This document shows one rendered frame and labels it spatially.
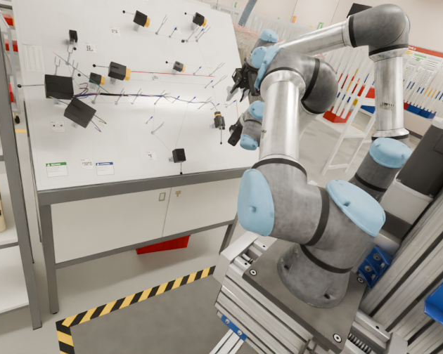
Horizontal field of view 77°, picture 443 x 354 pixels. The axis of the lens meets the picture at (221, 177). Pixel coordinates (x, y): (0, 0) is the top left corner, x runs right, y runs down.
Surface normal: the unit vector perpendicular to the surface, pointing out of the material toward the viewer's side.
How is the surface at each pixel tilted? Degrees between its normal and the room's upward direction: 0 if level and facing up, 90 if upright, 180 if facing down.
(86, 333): 0
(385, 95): 91
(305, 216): 61
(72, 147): 46
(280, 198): 41
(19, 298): 0
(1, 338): 0
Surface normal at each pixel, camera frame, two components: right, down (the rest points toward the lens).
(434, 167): -0.60, 0.28
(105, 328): 0.25, -0.83
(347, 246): -0.10, 0.51
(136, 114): 0.55, -0.18
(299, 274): -0.67, -0.11
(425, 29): -0.82, 0.09
